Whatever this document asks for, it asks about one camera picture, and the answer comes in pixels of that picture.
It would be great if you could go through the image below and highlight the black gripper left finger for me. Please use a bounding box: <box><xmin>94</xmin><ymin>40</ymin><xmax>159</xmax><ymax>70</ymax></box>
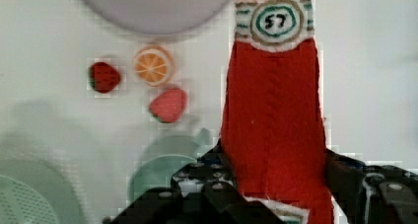
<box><xmin>109</xmin><ymin>144</ymin><xmax>285</xmax><ymax>224</ymax></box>

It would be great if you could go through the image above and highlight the dark red felt strawberry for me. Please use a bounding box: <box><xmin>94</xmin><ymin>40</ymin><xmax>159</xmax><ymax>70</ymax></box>
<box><xmin>88</xmin><ymin>62</ymin><xmax>121</xmax><ymax>94</ymax></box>

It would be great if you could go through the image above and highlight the grey oval plate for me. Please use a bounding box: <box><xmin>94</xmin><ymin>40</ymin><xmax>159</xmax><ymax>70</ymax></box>
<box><xmin>82</xmin><ymin>0</ymin><xmax>231</xmax><ymax>36</ymax></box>

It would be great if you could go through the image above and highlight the pink felt strawberry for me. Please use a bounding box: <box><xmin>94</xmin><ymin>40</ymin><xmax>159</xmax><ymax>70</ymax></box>
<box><xmin>149</xmin><ymin>88</ymin><xmax>187</xmax><ymax>123</ymax></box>

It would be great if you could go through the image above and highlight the teal green mug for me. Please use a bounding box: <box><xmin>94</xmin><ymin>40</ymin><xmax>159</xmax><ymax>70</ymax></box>
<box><xmin>127</xmin><ymin>128</ymin><xmax>213</xmax><ymax>202</ymax></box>

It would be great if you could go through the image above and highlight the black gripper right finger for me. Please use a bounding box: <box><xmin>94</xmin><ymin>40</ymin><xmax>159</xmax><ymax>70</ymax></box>
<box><xmin>325</xmin><ymin>149</ymin><xmax>418</xmax><ymax>224</ymax></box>

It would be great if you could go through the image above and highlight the felt orange slice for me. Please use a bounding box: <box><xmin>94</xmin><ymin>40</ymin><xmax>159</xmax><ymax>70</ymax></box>
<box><xmin>133</xmin><ymin>45</ymin><xmax>174</xmax><ymax>87</ymax></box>

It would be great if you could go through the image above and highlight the pale green strainer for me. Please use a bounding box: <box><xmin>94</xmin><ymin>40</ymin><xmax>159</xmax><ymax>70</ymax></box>
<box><xmin>0</xmin><ymin>160</ymin><xmax>88</xmax><ymax>224</ymax></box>

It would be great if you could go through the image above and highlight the red felt ketchup bottle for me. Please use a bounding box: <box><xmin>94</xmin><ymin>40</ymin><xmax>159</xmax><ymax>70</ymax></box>
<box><xmin>220</xmin><ymin>0</ymin><xmax>334</xmax><ymax>224</ymax></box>

